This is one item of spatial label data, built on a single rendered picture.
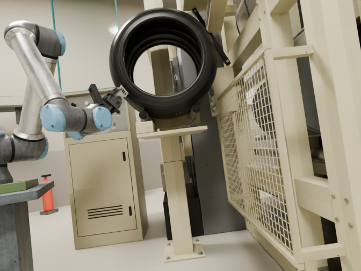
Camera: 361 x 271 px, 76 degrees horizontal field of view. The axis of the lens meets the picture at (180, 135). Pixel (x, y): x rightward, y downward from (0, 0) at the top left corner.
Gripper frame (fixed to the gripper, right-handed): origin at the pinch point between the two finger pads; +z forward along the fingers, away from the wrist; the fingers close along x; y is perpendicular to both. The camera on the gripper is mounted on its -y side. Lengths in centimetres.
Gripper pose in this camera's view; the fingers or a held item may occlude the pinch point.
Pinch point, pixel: (118, 88)
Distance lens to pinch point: 127.2
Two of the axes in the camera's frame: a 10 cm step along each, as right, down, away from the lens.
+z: 3.9, -6.0, 6.9
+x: 5.6, -4.4, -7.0
